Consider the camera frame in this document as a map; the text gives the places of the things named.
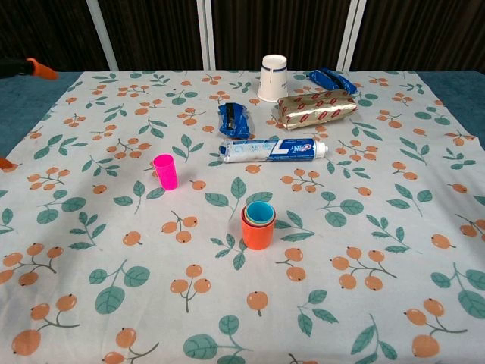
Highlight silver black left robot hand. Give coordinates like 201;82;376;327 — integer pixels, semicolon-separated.
0;56;60;171

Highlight pink plastic cup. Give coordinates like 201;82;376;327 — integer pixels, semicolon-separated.
152;153;179;191

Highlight yellow plastic cup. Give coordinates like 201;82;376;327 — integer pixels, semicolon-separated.
243;204;276;228

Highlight light blue plastic cup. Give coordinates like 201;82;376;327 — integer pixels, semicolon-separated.
246;201;274;224

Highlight blue snack packet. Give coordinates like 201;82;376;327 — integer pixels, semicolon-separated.
305;67;358;96
217;102;252;139

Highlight white paper cup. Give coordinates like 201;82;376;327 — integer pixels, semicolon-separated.
257;54;289;103

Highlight blue white toothpaste tube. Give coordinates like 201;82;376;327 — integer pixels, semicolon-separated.
221;136;327;164

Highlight orange plastic cup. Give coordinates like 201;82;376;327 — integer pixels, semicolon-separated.
241;218;277;251

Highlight gold foil wrapped package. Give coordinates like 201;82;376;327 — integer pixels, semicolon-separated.
277;89;358;130

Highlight floral leaf print tablecloth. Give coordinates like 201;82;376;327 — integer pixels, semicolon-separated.
0;70;485;364

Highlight teal table cover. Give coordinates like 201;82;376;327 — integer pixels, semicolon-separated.
0;70;485;164

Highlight white screen frame post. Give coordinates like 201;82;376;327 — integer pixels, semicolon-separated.
337;0;368;71
196;0;216;71
85;0;120;71

